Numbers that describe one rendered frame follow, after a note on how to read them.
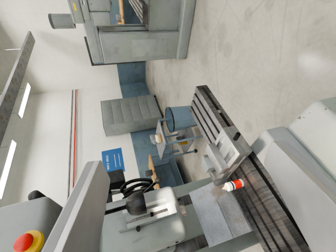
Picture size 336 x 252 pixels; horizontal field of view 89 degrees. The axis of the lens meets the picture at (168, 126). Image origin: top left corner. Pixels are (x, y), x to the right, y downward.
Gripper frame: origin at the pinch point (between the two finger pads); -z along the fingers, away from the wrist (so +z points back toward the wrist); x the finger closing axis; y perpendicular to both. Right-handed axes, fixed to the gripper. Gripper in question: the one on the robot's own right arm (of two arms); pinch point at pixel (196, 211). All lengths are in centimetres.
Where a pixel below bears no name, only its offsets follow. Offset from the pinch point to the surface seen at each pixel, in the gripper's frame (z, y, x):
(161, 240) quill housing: -19, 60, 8
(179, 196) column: -57, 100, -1
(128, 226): -22, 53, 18
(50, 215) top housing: -23, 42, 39
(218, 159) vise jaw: -50, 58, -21
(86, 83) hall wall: -701, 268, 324
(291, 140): -47, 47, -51
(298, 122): -51, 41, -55
